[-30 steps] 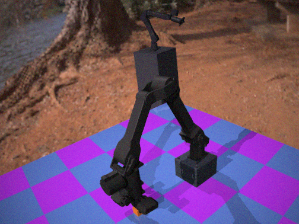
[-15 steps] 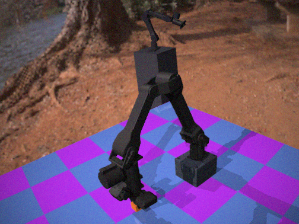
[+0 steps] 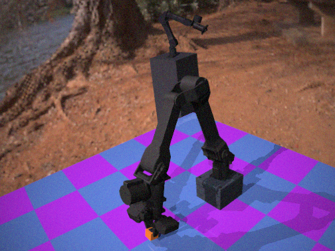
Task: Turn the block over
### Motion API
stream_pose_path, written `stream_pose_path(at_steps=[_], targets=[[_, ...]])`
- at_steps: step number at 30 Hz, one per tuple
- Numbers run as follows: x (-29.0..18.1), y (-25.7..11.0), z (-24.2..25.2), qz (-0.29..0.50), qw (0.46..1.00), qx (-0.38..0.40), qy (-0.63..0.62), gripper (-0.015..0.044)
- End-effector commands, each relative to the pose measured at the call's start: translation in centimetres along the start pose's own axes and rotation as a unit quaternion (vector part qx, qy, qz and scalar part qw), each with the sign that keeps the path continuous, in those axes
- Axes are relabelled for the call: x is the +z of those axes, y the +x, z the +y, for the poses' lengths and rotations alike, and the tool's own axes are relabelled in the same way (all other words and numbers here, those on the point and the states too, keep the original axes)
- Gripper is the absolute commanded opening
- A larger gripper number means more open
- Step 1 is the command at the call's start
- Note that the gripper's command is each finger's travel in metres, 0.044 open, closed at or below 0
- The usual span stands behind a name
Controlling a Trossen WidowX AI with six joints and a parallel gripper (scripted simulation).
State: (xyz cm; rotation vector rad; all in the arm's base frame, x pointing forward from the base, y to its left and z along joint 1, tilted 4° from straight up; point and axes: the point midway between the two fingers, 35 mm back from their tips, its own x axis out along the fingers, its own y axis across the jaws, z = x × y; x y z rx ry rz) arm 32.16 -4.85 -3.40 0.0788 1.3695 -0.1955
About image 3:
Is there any orange block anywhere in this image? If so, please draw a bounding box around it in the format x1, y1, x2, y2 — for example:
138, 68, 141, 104
146, 227, 158, 241

